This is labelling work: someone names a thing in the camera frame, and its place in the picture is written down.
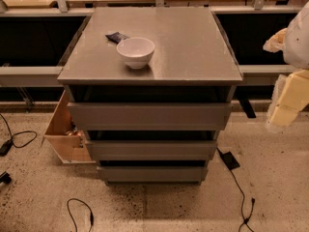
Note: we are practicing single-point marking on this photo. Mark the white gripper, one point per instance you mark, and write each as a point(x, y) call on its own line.
point(298, 41)

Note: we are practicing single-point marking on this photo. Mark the grey bottom drawer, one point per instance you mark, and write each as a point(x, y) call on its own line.
point(152, 174)

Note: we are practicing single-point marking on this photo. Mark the grey drawer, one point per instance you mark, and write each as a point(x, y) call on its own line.
point(90, 116)
point(152, 174)
point(151, 150)

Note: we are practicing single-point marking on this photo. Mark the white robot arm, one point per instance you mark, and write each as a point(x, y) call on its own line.
point(293, 41)

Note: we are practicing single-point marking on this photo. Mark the grey drawer cabinet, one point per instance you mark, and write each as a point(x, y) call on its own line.
point(191, 64)

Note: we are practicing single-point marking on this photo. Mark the grey middle drawer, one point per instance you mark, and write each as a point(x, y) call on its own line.
point(151, 150)

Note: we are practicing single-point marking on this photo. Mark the grey top drawer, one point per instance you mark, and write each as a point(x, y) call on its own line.
point(90, 116)

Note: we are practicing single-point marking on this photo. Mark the black power adapter right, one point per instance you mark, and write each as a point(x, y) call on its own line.
point(229, 160)

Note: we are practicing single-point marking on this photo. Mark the white ceramic bowl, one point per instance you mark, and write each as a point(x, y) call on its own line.
point(136, 52)

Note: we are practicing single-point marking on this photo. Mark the dark blue snack packet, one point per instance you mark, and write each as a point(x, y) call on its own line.
point(116, 37)

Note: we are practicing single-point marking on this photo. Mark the wooden box on floor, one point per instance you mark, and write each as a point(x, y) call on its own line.
point(67, 142)

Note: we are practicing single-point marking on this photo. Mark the black plug left floor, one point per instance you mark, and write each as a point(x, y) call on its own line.
point(6, 147)

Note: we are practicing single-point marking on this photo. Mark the black object left edge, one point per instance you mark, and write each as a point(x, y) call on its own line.
point(5, 178)

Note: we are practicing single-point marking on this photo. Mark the grey metal rail right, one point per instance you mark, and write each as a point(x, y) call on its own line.
point(263, 75)

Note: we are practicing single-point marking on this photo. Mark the grey metal rail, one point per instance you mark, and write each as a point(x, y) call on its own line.
point(29, 76)
point(263, 75)

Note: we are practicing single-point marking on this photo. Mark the grey metal rail left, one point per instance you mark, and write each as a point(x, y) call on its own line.
point(29, 76)

